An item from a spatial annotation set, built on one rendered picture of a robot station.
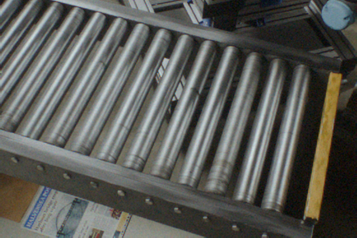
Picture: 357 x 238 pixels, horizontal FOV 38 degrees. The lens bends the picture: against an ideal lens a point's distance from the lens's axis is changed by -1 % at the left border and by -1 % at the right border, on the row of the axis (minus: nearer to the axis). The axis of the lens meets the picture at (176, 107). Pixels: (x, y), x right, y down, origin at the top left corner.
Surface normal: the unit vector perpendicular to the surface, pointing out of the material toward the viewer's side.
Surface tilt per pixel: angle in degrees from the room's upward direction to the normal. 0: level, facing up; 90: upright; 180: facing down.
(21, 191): 0
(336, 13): 90
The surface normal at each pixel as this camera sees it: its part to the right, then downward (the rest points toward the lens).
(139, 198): -0.30, 0.74
